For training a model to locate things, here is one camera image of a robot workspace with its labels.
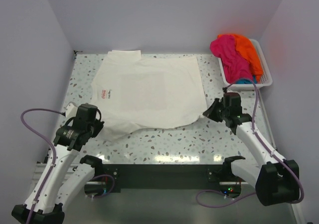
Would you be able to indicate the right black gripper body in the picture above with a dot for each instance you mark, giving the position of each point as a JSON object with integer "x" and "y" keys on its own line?
{"x": 226, "y": 113}

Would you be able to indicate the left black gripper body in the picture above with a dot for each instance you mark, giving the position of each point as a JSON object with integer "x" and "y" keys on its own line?
{"x": 95, "y": 128}

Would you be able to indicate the white t shirt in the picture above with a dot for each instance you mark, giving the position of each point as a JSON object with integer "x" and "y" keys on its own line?
{"x": 136, "y": 93}

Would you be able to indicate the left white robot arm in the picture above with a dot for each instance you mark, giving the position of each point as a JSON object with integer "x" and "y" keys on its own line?
{"x": 51, "y": 195}

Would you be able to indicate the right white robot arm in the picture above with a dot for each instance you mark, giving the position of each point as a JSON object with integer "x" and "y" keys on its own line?
{"x": 275, "y": 179}

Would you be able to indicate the blue t shirt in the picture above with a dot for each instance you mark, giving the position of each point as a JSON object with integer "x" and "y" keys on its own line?
{"x": 246, "y": 81}

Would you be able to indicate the pink t shirt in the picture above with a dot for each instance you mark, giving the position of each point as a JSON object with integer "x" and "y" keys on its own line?
{"x": 235, "y": 67}

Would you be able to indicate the white plastic basket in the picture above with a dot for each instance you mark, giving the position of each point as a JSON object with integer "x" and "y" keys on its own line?
{"x": 265, "y": 80}

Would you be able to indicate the orange t shirt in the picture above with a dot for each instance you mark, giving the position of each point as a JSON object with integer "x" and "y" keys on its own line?
{"x": 246, "y": 49}

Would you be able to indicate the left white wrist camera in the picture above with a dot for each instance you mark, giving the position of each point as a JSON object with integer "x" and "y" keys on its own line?
{"x": 71, "y": 110}

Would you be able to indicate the aluminium rail frame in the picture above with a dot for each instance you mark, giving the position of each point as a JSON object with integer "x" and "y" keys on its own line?
{"x": 275, "y": 179}

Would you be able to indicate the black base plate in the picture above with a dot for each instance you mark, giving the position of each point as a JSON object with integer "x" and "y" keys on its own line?
{"x": 164, "y": 177}

